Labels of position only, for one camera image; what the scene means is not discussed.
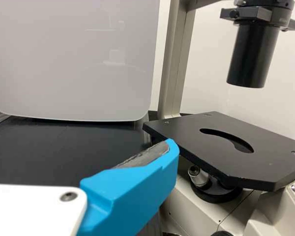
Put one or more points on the black platform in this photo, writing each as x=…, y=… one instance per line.
x=64, y=147

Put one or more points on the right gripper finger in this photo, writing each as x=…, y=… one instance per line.
x=127, y=191

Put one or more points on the cream microscope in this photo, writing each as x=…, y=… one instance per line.
x=223, y=152

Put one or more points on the white box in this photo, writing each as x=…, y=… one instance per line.
x=71, y=61

